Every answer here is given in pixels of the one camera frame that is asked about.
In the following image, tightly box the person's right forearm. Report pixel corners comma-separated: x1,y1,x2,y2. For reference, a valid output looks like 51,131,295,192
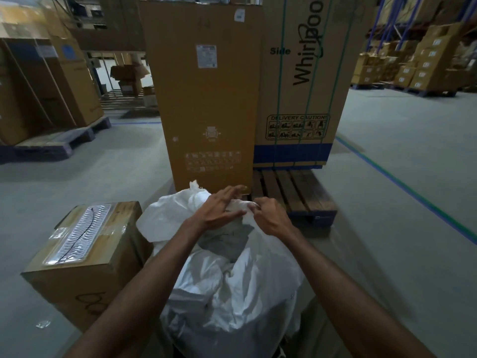
279,231,435,358

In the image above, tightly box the large white woven sack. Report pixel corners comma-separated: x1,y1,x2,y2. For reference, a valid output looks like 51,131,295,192
136,179,306,358

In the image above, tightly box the black cable tie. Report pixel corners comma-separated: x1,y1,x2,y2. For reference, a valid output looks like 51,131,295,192
58,207,94,264

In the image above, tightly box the person's left hand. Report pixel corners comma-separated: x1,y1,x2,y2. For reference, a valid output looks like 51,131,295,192
188,184,248,239

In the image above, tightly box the tall cardboard box blue band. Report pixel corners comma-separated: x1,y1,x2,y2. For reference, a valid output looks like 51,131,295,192
253,0,377,170

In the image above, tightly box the clear plastic tray wavy pattern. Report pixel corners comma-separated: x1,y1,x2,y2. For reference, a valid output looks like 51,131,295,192
43,203,112,266

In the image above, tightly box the tall strapped cardboard box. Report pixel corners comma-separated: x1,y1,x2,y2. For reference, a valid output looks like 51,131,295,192
3,35,105,137

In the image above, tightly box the stack of small cardboard boxes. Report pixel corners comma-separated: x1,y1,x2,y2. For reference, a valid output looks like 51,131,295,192
350,22,477,97

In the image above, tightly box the person's right hand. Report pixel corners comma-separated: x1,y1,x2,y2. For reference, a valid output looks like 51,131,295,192
247,197,299,241

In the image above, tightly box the dark wooden pallet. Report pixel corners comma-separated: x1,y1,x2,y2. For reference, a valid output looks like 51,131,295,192
0,116,112,163

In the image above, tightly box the blue warehouse rack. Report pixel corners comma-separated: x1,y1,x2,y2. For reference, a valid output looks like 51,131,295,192
365,0,477,53

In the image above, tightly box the tall plain cardboard box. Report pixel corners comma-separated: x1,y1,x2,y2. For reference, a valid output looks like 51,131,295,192
138,0,263,194

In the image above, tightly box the low slatted pallet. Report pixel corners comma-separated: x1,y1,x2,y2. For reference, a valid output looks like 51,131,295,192
98,89,159,110

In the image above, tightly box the small cardboard box with handwriting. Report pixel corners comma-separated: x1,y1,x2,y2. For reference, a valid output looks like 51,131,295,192
21,201,154,332

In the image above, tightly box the person's left forearm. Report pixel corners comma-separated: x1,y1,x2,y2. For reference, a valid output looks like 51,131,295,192
65,227,209,358

